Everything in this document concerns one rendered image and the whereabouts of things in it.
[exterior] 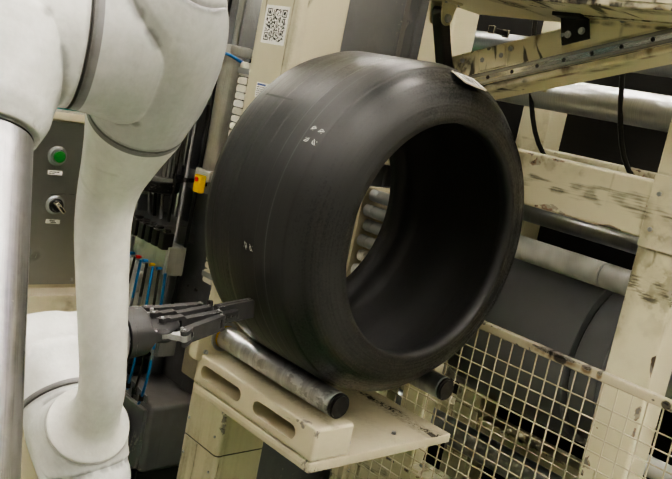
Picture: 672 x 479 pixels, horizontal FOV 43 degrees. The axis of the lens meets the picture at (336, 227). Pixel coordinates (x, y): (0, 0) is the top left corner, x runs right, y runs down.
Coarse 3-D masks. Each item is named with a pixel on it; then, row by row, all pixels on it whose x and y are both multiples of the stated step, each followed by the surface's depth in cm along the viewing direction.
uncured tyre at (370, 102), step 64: (320, 64) 146; (384, 64) 140; (256, 128) 139; (384, 128) 131; (448, 128) 171; (256, 192) 134; (320, 192) 128; (448, 192) 179; (512, 192) 157; (256, 256) 134; (320, 256) 129; (384, 256) 181; (448, 256) 178; (512, 256) 163; (256, 320) 142; (320, 320) 133; (384, 320) 176; (448, 320) 170; (384, 384) 149
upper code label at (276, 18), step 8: (272, 8) 167; (280, 8) 165; (288, 8) 163; (272, 16) 167; (280, 16) 165; (288, 16) 163; (264, 24) 168; (272, 24) 167; (280, 24) 165; (264, 32) 168; (272, 32) 166; (280, 32) 165; (264, 40) 168; (272, 40) 166; (280, 40) 165
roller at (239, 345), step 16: (224, 336) 162; (240, 336) 161; (240, 352) 158; (256, 352) 156; (272, 352) 155; (256, 368) 155; (272, 368) 151; (288, 368) 149; (288, 384) 148; (304, 384) 145; (320, 384) 144; (304, 400) 146; (320, 400) 142; (336, 400) 140; (336, 416) 141
